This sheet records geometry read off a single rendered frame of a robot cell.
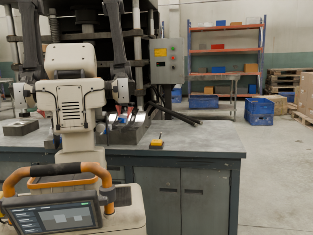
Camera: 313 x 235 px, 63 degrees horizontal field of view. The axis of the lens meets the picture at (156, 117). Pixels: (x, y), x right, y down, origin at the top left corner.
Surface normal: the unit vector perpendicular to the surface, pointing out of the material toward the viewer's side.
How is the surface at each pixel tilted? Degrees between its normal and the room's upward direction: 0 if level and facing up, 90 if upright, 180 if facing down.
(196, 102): 92
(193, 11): 90
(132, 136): 90
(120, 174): 90
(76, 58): 47
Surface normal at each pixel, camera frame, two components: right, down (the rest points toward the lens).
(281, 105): 0.22, 0.15
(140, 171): -0.16, 0.23
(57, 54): 0.07, -0.49
